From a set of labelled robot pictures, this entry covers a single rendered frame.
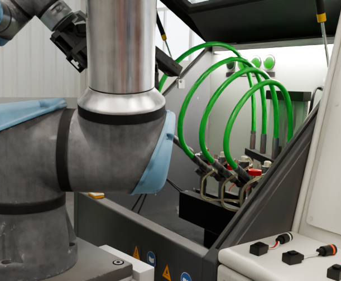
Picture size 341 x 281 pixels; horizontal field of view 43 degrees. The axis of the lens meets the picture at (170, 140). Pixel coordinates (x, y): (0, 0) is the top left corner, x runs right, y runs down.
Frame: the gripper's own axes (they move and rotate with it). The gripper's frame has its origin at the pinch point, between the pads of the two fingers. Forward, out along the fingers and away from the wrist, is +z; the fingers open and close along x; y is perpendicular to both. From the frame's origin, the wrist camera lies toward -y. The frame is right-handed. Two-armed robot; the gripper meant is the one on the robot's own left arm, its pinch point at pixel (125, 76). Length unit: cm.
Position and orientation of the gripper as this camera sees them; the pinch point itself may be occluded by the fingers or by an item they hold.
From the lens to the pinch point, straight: 113.3
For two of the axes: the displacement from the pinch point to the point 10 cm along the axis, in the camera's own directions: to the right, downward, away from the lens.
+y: -6.2, 7.0, -3.4
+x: 4.0, -0.9, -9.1
